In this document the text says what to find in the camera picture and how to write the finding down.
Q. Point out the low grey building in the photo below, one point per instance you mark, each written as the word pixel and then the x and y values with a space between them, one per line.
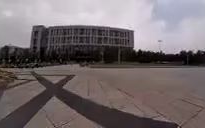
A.
pixel 15 51

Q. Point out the tall lamp pole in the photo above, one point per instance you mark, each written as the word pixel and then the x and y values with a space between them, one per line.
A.
pixel 160 45

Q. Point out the row of dark trees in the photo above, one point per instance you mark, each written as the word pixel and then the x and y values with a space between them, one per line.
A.
pixel 170 57

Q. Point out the row of parked vehicles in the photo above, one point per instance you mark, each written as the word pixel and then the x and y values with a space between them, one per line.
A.
pixel 30 65

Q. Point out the large curved grey building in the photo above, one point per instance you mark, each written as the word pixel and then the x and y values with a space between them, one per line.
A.
pixel 86 38

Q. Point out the grey stone slab plaza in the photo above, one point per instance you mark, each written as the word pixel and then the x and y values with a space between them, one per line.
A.
pixel 136 86

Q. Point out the pale pole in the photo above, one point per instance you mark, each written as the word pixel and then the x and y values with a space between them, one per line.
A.
pixel 119 57

